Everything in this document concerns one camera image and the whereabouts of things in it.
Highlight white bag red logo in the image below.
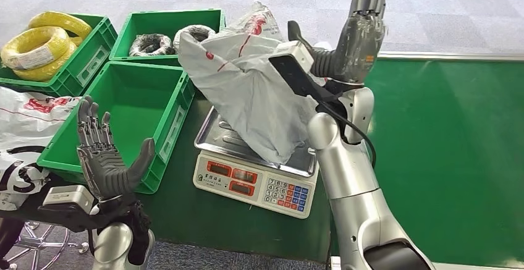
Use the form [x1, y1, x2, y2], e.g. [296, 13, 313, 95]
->
[0, 86, 82, 151]

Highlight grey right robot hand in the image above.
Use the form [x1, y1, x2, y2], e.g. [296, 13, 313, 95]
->
[287, 0, 387, 85]

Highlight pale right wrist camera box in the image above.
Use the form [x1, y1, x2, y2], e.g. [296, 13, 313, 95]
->
[268, 40, 329, 99]

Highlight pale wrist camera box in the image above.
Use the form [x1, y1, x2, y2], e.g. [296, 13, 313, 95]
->
[268, 40, 329, 99]
[42, 185, 95, 215]

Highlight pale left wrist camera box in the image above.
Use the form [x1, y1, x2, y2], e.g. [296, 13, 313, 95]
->
[42, 185, 95, 215]

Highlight black wire coil dark wrap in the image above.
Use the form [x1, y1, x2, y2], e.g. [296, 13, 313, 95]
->
[129, 33, 176, 57]

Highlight white bag black letters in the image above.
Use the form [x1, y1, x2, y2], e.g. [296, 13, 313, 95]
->
[0, 145, 53, 212]

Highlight green crate with yellow coils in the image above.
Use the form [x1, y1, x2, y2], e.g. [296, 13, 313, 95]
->
[0, 13, 119, 97]

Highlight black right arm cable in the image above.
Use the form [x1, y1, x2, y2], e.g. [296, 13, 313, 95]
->
[317, 98, 378, 170]

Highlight yellow wire coil with label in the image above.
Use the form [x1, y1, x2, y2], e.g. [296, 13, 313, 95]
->
[1, 25, 71, 70]

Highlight green conveyor belt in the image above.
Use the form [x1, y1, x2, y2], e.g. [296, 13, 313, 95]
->
[327, 53, 524, 270]

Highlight green crate with black coils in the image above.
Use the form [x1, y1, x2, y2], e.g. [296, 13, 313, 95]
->
[109, 8, 227, 67]

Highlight empty green plastic crate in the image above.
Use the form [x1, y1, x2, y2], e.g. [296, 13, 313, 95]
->
[36, 61, 195, 195]

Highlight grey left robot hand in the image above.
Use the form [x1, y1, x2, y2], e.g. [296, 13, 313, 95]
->
[76, 95, 156, 203]

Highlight black wire coil pale wrap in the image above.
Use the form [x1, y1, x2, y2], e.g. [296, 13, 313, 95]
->
[173, 24, 216, 53]

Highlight chrome chair base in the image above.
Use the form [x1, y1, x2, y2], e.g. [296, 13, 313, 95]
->
[0, 221, 90, 270]

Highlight white electronic scale steel tray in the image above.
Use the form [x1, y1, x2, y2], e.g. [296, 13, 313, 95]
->
[192, 106, 320, 220]

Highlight white parcel bag red print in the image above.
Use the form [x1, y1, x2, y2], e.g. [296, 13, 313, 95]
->
[178, 1, 325, 166]

